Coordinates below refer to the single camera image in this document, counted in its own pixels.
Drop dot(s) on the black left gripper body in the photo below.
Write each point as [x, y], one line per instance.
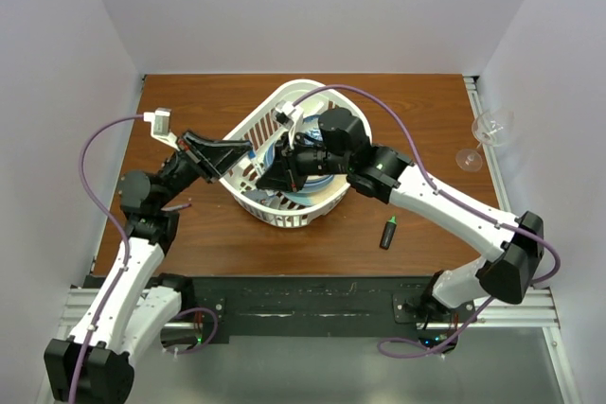
[184, 169]

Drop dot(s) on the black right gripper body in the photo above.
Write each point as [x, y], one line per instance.
[309, 159]

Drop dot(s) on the black green highlighter pen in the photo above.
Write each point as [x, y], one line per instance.
[388, 233]

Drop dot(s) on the white blue marker pen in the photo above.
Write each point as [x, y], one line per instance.
[256, 163]

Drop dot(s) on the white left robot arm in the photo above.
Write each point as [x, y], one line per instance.
[96, 362]

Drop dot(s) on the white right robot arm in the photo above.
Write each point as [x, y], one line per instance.
[509, 246]

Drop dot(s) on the purple pen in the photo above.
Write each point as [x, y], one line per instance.
[180, 207]

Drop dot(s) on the blue rimmed plate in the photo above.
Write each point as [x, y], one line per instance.
[313, 183]

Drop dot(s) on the grey ceramic mug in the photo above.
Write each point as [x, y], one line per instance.
[264, 197]

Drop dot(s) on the cream and teal plate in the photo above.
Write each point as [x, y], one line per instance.
[336, 188]

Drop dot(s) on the blue floral ceramic bowl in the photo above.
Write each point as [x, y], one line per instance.
[310, 131]

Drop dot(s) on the white plastic dish basket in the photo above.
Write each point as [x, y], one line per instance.
[293, 222]

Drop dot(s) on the clear wine glass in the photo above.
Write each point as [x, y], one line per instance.
[492, 129]

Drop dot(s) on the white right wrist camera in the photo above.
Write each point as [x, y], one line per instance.
[289, 116]

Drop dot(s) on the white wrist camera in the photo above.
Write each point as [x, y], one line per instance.
[289, 116]
[159, 121]

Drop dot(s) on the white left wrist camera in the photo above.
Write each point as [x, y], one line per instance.
[159, 121]

